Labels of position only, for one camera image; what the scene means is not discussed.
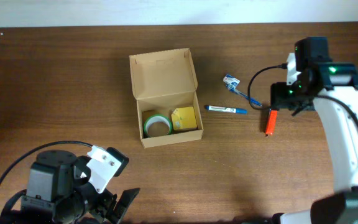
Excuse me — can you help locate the black camera cable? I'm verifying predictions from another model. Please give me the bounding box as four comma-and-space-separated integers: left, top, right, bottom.
0, 140, 93, 224
247, 63, 288, 111

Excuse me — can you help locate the black right camera cable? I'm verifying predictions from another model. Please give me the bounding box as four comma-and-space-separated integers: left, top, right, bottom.
247, 63, 288, 111

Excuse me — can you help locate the green tape roll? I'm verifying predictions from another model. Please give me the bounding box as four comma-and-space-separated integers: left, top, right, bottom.
144, 114, 173, 138

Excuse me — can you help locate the blue ballpoint pen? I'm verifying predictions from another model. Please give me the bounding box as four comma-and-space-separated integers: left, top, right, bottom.
226, 85, 262, 106

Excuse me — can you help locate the small white blue box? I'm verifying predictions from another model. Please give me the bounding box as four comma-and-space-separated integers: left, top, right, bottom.
223, 74, 240, 89

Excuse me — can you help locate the white blue marker pen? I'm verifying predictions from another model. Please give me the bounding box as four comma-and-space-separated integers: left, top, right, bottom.
204, 105, 248, 114

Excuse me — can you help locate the black left camera cable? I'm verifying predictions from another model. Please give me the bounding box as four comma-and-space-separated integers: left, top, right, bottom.
0, 140, 93, 224

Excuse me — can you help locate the brown cardboard box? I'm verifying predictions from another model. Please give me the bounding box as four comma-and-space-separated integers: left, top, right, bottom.
129, 48, 204, 148

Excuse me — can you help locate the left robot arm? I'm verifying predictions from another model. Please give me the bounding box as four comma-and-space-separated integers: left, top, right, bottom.
0, 147, 140, 223

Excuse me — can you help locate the yellow spiral notepad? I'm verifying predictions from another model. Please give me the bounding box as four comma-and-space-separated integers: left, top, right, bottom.
171, 106, 197, 131

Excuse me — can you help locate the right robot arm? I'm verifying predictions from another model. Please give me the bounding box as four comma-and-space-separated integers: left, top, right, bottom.
270, 37, 358, 224

